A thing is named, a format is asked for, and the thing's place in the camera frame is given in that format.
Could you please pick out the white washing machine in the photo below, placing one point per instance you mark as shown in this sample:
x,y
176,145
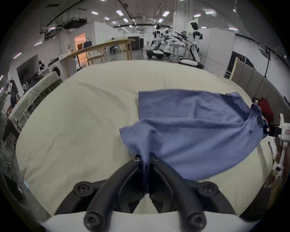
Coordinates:
x,y
55,68

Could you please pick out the tall wooden table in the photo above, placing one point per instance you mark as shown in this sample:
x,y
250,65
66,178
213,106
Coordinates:
x,y
99,48

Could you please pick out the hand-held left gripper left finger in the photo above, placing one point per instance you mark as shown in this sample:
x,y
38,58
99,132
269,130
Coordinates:
x,y
108,192

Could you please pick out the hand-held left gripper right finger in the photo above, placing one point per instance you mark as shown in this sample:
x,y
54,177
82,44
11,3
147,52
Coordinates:
x,y
179,192

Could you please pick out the white and black humanoid robot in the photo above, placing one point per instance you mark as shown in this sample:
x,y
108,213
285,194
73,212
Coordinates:
x,y
167,44
193,45
155,44

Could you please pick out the person's right hand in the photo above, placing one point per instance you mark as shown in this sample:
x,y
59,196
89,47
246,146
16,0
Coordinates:
x,y
277,156

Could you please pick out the red bag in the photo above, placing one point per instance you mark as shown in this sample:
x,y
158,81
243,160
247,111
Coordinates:
x,y
265,108

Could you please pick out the blue shirt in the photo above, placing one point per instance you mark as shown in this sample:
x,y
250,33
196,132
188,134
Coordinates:
x,y
192,136

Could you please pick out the grey padded headboard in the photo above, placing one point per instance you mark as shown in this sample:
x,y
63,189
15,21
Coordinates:
x,y
256,79

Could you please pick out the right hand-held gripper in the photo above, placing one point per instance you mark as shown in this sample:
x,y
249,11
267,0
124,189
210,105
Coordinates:
x,y
284,133

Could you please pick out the wooden chair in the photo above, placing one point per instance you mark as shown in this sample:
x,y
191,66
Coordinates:
x,y
96,57

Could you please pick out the bed with beige sheet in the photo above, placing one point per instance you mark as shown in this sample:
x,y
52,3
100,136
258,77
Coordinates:
x,y
79,124

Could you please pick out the plastic-wrapped bed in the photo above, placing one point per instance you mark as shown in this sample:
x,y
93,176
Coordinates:
x,y
34,97

